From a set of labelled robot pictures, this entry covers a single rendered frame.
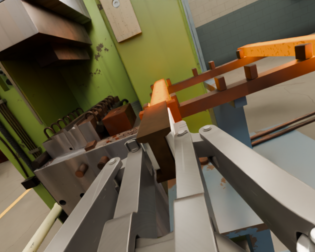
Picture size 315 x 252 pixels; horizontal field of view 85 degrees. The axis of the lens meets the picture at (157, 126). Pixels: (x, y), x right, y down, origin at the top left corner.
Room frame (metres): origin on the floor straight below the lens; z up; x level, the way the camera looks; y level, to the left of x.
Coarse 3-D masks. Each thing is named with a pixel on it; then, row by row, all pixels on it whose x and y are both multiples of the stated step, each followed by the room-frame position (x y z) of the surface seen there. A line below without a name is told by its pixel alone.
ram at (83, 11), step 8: (0, 0) 0.57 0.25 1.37; (32, 0) 0.62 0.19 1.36; (40, 0) 0.64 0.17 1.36; (48, 0) 0.66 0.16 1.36; (56, 0) 0.68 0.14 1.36; (64, 0) 0.73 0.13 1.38; (72, 0) 0.82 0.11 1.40; (80, 0) 0.93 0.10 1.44; (56, 8) 0.73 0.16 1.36; (64, 8) 0.75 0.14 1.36; (72, 8) 0.78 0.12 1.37; (80, 8) 0.87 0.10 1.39; (72, 16) 0.84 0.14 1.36; (80, 16) 0.88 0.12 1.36; (88, 16) 0.94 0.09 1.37
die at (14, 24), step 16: (16, 0) 0.57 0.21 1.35; (0, 16) 0.57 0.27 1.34; (16, 16) 0.57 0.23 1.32; (32, 16) 0.58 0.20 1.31; (48, 16) 0.67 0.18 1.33; (64, 16) 0.80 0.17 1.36; (0, 32) 0.58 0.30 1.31; (16, 32) 0.57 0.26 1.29; (32, 32) 0.57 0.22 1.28; (48, 32) 0.62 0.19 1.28; (64, 32) 0.73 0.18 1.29; (80, 32) 0.89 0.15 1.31; (0, 48) 0.58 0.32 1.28; (16, 48) 0.61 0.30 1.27; (32, 48) 0.67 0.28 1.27
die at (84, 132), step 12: (108, 108) 0.77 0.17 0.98; (84, 120) 0.61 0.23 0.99; (60, 132) 0.59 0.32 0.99; (72, 132) 0.58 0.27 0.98; (84, 132) 0.57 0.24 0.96; (96, 132) 0.57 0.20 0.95; (48, 144) 0.59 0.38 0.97; (60, 144) 0.58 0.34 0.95; (72, 144) 0.58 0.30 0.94; (84, 144) 0.57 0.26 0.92
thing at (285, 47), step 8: (272, 40) 0.36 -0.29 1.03; (280, 40) 0.32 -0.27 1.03; (288, 40) 0.29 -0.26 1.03; (296, 40) 0.26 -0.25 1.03; (304, 40) 0.24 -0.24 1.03; (312, 40) 0.23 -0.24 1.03; (240, 48) 0.45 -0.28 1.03; (248, 48) 0.41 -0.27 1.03; (256, 48) 0.37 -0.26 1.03; (264, 48) 0.34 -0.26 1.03; (272, 48) 0.32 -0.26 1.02; (280, 48) 0.29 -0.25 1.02; (288, 48) 0.27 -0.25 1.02; (312, 48) 0.23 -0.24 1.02
